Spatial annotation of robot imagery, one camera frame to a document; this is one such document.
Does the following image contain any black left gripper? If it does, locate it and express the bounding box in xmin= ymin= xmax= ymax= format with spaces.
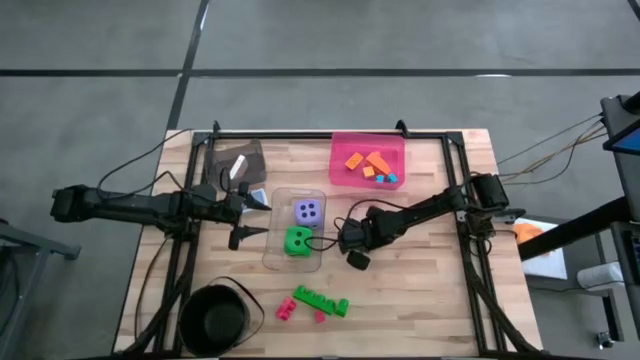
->
xmin=199 ymin=181 xmax=273 ymax=252

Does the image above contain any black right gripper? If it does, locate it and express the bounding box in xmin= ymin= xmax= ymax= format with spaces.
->
xmin=335 ymin=205 xmax=401 ymax=272

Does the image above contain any clear plastic bin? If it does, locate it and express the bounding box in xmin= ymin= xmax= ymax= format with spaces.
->
xmin=262 ymin=187 xmax=328 ymax=274

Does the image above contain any purple foam die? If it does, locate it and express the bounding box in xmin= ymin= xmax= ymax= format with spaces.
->
xmin=293 ymin=198 xmax=323 ymax=230

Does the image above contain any green foam die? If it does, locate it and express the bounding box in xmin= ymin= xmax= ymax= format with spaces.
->
xmin=283 ymin=225 xmax=315 ymax=258

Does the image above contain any long green building block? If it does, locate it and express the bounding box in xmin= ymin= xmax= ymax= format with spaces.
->
xmin=292 ymin=284 xmax=337 ymax=315

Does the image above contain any orange wedge building block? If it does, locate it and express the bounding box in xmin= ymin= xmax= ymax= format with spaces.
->
xmin=364 ymin=150 xmax=393 ymax=176

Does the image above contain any large red building block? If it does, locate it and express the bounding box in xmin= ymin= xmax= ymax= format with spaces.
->
xmin=274 ymin=296 xmax=298 ymax=322

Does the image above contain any smoky grey plastic bin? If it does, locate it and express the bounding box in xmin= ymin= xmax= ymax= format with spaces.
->
xmin=203 ymin=138 xmax=268 ymax=193

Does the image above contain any pink plastic bin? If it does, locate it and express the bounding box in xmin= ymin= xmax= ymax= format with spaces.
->
xmin=328 ymin=131 xmax=407 ymax=192

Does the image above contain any black round bucket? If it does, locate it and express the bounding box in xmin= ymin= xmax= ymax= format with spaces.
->
xmin=177 ymin=276 xmax=266 ymax=358

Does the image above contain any black clamp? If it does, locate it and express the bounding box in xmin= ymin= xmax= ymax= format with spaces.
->
xmin=494 ymin=208 xmax=527 ymax=224

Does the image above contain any orange object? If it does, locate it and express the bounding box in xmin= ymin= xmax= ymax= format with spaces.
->
xmin=512 ymin=222 xmax=551 ymax=259

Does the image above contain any white box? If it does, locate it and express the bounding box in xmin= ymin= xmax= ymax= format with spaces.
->
xmin=513 ymin=217 xmax=569 ymax=281

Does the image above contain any grey metal side table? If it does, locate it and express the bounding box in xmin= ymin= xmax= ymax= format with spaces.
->
xmin=0 ymin=218 xmax=82 ymax=360

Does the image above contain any black diagonal beam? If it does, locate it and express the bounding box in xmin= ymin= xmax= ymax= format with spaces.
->
xmin=517 ymin=196 xmax=640 ymax=262

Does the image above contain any white roll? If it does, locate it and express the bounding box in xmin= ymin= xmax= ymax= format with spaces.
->
xmin=576 ymin=261 xmax=626 ymax=292

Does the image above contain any grey equipment cart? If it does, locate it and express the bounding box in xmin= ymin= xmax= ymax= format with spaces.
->
xmin=599 ymin=92 xmax=640 ymax=360

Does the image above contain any blue screen tablet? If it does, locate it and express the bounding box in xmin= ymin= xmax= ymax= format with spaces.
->
xmin=602 ymin=115 xmax=640 ymax=156

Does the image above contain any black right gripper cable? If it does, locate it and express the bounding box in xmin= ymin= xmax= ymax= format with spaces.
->
xmin=303 ymin=198 xmax=401 ymax=253

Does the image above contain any black aluminium table frame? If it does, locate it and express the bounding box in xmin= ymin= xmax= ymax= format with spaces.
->
xmin=119 ymin=119 xmax=541 ymax=359

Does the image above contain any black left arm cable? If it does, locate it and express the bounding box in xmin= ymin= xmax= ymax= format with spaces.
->
xmin=95 ymin=128 xmax=196 ymax=201

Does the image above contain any yellow and black cable bundle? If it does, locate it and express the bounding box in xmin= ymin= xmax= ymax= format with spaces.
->
xmin=497 ymin=113 xmax=607 ymax=185

